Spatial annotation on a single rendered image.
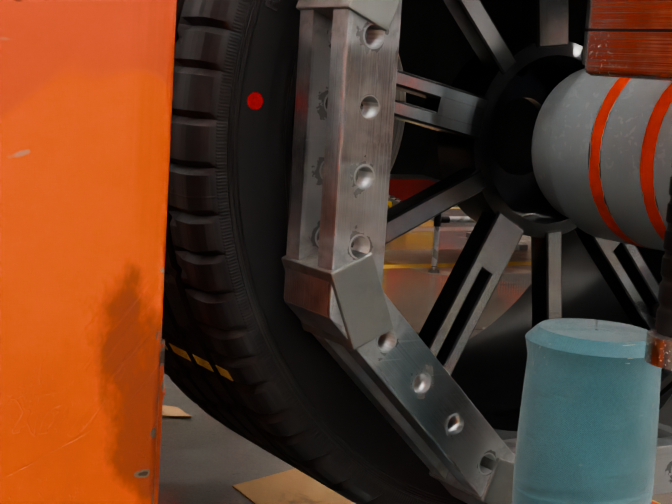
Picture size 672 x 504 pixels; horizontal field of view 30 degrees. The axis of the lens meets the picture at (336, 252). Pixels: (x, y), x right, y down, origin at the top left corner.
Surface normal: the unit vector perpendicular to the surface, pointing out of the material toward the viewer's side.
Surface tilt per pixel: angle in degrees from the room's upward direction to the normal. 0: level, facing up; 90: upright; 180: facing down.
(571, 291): 48
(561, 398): 88
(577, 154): 94
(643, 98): 56
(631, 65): 90
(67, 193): 90
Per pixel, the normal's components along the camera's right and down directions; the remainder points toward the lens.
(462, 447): 0.53, 0.15
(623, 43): -0.85, 0.02
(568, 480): -0.43, 0.10
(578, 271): -0.63, -0.59
